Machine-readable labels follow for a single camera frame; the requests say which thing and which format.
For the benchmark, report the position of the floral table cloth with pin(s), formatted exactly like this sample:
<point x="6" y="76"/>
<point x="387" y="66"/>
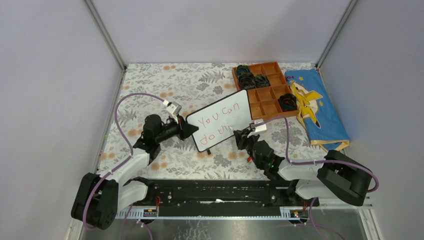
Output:
<point x="193" y="86"/>

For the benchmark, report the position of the blue cartoon cloth bag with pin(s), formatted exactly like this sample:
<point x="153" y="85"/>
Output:
<point x="316" y="112"/>

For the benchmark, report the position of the black coiled band back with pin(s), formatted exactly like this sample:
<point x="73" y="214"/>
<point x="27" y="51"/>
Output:
<point x="241" y="70"/>

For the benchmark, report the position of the black framed whiteboard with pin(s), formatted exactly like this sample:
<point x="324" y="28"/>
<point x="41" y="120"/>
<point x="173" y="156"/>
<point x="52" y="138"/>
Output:
<point x="214" y="120"/>

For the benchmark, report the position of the black coiled band middle right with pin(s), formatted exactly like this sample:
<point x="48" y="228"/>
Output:
<point x="261" y="81"/>

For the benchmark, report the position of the orange wooden compartment tray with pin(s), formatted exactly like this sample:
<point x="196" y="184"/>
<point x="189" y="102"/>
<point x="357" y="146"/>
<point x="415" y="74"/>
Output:
<point x="264" y="101"/>

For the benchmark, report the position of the electronics board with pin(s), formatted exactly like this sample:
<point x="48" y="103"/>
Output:
<point x="150" y="213"/>
<point x="299" y="213"/>

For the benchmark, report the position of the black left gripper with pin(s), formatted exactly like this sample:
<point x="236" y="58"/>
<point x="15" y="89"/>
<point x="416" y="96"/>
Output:
<point x="184" y="129"/>

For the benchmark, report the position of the left electronics board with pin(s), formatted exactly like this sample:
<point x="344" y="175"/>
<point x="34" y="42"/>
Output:
<point x="150" y="213"/>

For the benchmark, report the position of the black coiled band front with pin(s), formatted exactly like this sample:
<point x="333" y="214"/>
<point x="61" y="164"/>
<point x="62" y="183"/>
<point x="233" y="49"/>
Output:
<point x="288" y="102"/>

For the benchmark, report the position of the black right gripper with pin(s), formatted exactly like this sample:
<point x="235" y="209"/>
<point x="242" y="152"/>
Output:
<point x="241" y="138"/>

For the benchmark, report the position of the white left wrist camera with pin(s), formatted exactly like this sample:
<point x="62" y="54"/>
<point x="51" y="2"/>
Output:
<point x="173" y="109"/>

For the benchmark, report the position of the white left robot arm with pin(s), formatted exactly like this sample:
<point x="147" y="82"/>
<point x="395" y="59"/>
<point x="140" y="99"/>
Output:
<point x="101" y="196"/>

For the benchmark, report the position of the right aluminium frame post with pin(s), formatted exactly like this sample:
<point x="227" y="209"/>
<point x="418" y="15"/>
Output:
<point x="339" y="27"/>

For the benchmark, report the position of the left aluminium frame post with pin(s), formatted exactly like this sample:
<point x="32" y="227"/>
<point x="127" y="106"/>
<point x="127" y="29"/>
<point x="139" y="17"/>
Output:
<point x="97" y="19"/>

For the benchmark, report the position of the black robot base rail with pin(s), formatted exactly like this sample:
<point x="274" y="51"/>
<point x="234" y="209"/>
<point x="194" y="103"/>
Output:
<point x="217" y="199"/>

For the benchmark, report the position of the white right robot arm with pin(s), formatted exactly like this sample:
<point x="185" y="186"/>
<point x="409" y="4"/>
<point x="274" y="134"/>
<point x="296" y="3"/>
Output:
<point x="336" y="176"/>

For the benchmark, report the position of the aluminium frame post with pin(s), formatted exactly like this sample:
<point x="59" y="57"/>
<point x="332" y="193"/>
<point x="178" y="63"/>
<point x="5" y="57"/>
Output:
<point x="97" y="19"/>
<point x="339" y="27"/>

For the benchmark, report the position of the right electronics board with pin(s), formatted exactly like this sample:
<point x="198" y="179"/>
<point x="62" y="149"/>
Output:
<point x="299" y="213"/>

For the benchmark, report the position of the black coiled band middle left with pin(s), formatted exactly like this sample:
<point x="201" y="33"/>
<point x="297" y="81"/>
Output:
<point x="246" y="81"/>

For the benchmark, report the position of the black coiled band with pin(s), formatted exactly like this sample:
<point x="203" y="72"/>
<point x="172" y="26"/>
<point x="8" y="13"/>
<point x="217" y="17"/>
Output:
<point x="261" y="81"/>
<point x="246" y="81"/>
<point x="288" y="102"/>
<point x="241" y="70"/>

